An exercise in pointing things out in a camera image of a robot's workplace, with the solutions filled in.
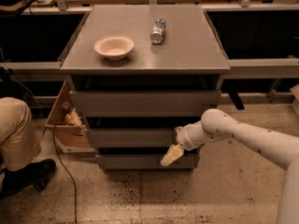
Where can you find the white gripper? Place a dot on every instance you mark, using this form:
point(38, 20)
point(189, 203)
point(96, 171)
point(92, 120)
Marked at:
point(186, 140)

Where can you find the grey drawer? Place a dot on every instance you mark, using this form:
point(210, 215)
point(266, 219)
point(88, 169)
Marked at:
point(145, 162)
point(131, 137)
point(143, 103)

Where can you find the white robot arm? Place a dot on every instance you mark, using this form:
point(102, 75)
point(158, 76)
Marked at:
point(280, 148)

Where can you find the grey top drawer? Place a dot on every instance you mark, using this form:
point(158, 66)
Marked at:
point(143, 103)

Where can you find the grey bottom drawer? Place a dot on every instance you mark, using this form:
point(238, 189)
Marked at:
point(145, 162)

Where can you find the grey drawer cabinet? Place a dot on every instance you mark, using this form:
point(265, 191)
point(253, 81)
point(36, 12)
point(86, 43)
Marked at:
point(135, 83)

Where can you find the yellow toy in box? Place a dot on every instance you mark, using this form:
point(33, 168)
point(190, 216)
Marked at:
point(73, 118)

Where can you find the wooden box on floor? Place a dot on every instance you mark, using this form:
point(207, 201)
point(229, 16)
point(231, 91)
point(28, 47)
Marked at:
point(63, 120)

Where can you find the white paper bowl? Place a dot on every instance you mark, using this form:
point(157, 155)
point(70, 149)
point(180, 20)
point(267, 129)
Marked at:
point(114, 47)

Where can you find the silver soda can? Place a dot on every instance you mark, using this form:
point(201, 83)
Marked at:
point(157, 32)

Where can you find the black shoe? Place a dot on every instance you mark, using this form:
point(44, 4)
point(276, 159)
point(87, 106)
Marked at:
point(35, 174)

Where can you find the beige trouser leg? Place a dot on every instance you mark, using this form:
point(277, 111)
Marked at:
point(19, 144)

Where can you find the grey metal rail frame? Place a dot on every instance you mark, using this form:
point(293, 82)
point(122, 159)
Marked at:
point(264, 67)

